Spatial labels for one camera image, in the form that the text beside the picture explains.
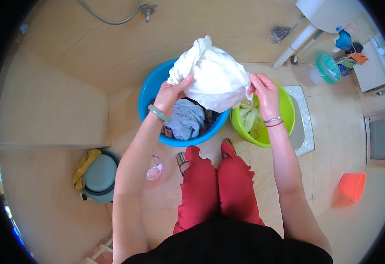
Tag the person's body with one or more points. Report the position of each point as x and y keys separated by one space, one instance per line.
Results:
x=228 y=242

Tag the white washing machine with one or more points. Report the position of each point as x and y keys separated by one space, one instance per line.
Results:
x=374 y=67

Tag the blue plastic stool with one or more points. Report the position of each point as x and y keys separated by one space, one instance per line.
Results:
x=100 y=176

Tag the person's right fingers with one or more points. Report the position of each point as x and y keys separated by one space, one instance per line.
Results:
x=257 y=84

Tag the teal and white bucket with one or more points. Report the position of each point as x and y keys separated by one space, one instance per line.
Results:
x=326 y=69

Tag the white cloth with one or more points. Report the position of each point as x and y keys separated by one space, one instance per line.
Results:
x=212 y=76

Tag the dark patterned clothes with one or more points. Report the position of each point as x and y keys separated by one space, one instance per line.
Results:
x=212 y=117

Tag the person's right hand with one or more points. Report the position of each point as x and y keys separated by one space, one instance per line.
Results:
x=267 y=99

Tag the green plastic basin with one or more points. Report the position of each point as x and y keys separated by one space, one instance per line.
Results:
x=283 y=105

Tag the metal tap valve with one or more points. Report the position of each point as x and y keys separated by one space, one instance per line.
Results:
x=148 y=10

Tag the person's left hand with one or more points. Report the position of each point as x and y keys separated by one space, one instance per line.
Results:
x=166 y=97

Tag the blue plastic basin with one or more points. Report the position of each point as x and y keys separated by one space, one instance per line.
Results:
x=153 y=89

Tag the grey mop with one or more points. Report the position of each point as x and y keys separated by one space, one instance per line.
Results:
x=280 y=33

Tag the blue detergent bottle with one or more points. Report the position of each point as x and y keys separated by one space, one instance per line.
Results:
x=343 y=40

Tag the white plastic rack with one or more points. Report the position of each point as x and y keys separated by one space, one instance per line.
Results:
x=101 y=252

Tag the light blue garment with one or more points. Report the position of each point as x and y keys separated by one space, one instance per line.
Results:
x=187 y=118

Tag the white framed door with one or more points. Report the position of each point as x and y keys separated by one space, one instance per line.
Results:
x=381 y=138

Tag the pale green cloth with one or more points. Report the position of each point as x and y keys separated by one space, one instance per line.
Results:
x=250 y=117

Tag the green jade bangle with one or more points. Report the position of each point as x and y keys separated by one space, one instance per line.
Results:
x=158 y=113

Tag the white squat toilet pan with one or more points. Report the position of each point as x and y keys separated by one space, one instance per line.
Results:
x=303 y=122

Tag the white pedestal sink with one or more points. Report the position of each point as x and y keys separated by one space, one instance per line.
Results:
x=324 y=15

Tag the person's legs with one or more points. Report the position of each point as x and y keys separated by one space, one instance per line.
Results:
x=212 y=188

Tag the yellow cloth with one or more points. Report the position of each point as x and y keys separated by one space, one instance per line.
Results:
x=83 y=166

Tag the clear pink plastic tub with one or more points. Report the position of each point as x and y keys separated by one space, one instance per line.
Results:
x=154 y=171

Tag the orange plastic bucket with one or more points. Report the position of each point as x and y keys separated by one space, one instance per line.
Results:
x=352 y=186

